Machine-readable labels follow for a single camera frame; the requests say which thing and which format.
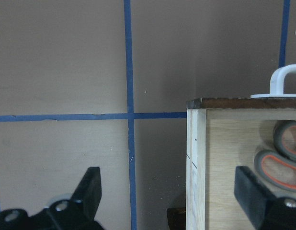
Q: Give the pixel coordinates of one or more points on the dark brown drawer cabinet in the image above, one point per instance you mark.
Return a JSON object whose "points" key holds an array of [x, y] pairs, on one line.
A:
{"points": [[176, 218]]}

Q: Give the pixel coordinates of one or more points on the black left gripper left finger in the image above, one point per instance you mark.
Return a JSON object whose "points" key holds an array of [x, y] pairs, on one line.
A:
{"points": [[75, 213]]}

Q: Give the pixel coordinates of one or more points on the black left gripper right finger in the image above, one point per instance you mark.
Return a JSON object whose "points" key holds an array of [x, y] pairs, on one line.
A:
{"points": [[263, 208]]}

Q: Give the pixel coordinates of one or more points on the open wooden drawer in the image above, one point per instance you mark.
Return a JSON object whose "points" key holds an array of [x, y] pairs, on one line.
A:
{"points": [[223, 133]]}

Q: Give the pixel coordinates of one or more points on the white metal drawer handle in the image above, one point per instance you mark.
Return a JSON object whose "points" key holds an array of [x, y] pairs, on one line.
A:
{"points": [[277, 82]]}

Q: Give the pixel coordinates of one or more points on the grey orange handled scissors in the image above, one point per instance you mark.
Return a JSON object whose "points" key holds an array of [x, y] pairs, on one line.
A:
{"points": [[278, 165]]}

